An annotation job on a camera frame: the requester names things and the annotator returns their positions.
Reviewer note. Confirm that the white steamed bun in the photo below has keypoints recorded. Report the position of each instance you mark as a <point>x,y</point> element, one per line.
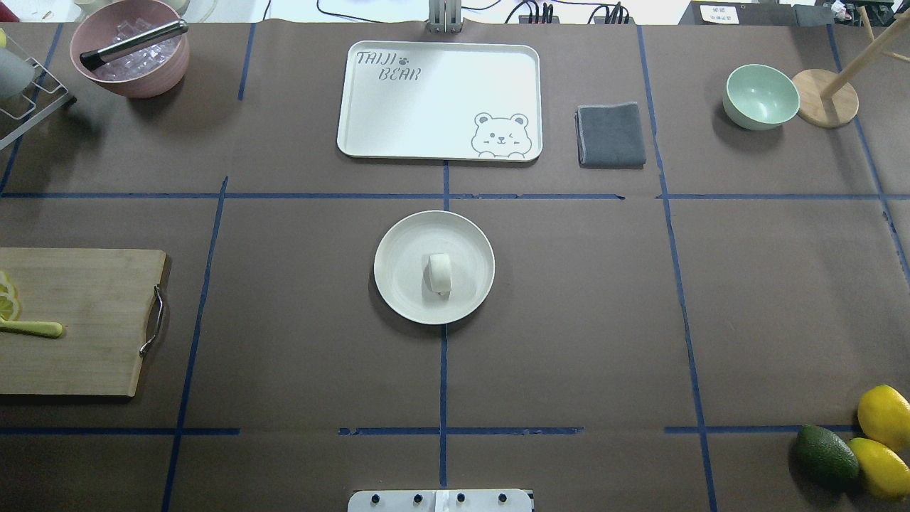
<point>439,273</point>

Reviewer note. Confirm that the cream bear tray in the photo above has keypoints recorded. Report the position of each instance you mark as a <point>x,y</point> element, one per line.
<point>446,101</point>

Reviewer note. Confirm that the white round plate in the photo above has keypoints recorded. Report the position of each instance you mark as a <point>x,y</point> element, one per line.
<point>400,266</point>

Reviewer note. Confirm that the grey folded cloth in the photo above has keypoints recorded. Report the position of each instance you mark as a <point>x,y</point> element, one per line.
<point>610,137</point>

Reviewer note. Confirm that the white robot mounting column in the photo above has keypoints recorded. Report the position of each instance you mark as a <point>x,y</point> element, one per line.
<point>442,500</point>

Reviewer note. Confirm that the black power strip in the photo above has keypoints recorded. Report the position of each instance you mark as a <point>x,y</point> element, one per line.
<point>570,13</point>

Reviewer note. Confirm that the mint green bowl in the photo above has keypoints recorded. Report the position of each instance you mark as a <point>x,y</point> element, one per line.
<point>758,97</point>

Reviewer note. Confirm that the black label box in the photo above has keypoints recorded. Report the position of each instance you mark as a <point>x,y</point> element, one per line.
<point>741,13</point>

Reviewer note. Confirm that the wooden cutting board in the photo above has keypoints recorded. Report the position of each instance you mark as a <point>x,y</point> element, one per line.
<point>103,298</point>

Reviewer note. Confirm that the pink bowl with ice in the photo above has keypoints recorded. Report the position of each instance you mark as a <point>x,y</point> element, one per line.
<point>143,73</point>

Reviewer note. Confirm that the wooden mug tree stand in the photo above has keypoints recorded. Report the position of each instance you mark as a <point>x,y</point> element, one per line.
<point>827,99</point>

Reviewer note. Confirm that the yellow plastic knife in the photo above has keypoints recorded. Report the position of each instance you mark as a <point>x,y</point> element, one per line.
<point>47,329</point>

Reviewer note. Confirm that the green avocado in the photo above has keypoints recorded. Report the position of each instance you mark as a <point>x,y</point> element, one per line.
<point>825,458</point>

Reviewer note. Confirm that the lemon slices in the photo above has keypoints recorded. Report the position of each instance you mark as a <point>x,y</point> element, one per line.
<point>10,304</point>

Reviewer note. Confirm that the yellow lemon outer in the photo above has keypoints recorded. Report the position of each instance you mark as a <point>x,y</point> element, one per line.
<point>883,415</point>

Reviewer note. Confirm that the acrylic cup rack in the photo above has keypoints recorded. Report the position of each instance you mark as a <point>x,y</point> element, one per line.
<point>43,97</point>

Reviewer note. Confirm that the grey pastel cup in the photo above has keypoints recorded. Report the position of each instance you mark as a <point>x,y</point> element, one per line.
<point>16,74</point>

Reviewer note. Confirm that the yellow lemon near avocado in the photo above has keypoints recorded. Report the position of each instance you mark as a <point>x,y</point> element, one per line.
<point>882,473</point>

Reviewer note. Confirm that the aluminium frame post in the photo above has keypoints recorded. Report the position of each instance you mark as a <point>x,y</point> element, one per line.
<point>445,16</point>

